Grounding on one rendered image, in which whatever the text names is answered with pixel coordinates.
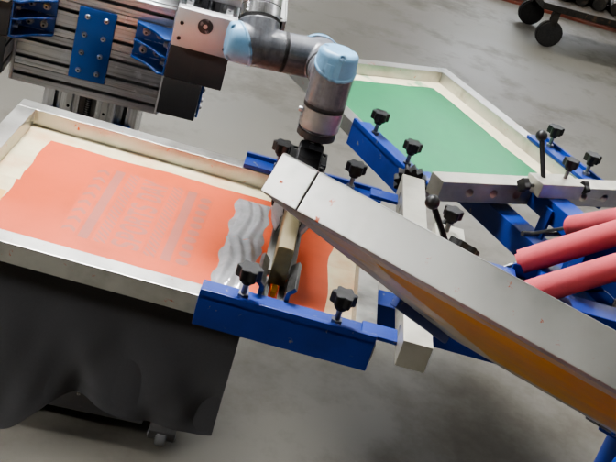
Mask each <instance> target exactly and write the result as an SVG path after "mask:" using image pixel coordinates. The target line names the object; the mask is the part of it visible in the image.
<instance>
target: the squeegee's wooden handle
mask: <svg viewBox="0 0 616 462"><path fill-rule="evenodd" d="M299 226H300V221H299V220H298V219H297V218H296V217H294V216H293V215H292V214H290V213H289V212H287V211H286V210H285V209H284V213H283V216H282V220H281V224H280V232H279V235H278V240H277V244H276V248H275V252H274V256H273V260H272V264H271V269H270V272H269V278H268V283H272V284H276V285H279V286H282V287H284V284H285V281H286V279H287V276H288V272H289V269H290V266H291V263H292V258H293V254H294V250H295V246H296V240H297V236H298V231H299Z"/></svg>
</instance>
